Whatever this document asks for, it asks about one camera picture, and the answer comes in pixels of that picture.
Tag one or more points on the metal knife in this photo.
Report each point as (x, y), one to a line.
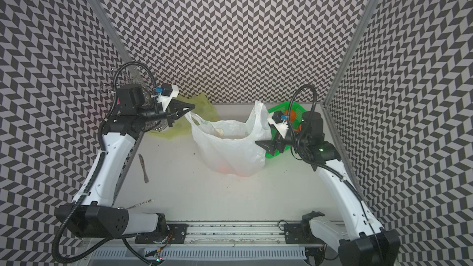
(142, 164)

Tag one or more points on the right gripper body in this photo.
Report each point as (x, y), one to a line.
(281, 143)

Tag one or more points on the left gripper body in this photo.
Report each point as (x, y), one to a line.
(170, 114)

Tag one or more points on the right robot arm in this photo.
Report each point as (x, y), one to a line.
(363, 241)

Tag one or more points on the yellow green plastic bag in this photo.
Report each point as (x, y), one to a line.
(203, 107)

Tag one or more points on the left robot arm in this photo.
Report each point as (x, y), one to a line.
(96, 215)

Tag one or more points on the white plastic bag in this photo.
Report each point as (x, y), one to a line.
(229, 146)

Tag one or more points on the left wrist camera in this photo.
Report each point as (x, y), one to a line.
(165, 93)

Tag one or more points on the orange far back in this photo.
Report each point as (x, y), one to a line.
(295, 117)

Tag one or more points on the aluminium corner post left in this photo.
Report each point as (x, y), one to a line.
(109, 30)

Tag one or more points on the aluminium corner post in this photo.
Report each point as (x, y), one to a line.
(351, 49)
(109, 30)

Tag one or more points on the aluminium corner post right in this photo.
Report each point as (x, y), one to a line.
(351, 49)

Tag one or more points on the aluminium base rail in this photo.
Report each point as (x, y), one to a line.
(223, 242)

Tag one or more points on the green plastic basket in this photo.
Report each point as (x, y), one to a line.
(284, 107)

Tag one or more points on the wire rack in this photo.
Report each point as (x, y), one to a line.
(133, 74)

